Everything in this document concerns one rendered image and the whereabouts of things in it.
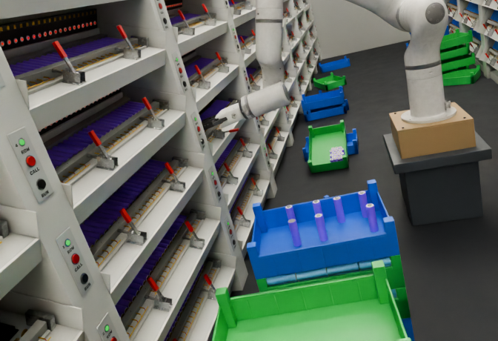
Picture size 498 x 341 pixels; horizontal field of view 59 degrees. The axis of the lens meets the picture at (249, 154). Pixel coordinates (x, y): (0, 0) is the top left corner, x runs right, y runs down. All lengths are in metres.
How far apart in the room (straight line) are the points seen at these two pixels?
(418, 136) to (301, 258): 0.84
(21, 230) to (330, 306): 0.55
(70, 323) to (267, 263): 0.39
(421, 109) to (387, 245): 0.84
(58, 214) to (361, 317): 0.55
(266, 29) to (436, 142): 0.71
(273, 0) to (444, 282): 1.02
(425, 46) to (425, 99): 0.19
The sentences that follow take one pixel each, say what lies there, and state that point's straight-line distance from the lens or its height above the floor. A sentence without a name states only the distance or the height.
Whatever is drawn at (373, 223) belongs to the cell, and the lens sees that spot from 1.02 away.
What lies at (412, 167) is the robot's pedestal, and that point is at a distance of 1.65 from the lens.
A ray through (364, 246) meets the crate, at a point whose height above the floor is 0.43.
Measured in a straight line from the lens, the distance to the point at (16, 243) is 0.81.
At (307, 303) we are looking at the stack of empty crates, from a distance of 0.85.
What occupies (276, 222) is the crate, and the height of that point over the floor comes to 0.42.
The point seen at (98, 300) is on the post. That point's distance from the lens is 0.93.
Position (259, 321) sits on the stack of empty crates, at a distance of 0.87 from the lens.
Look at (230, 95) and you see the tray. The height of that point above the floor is 0.55.
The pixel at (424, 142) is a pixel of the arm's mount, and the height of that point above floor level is 0.33.
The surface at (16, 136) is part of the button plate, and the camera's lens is 0.81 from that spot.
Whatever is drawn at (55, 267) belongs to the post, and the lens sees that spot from 0.84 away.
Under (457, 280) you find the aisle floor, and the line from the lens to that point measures 1.54.
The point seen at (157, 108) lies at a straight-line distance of 1.36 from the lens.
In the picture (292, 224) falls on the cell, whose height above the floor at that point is 0.47.
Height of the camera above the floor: 0.95
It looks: 19 degrees down
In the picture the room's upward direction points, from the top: 16 degrees counter-clockwise
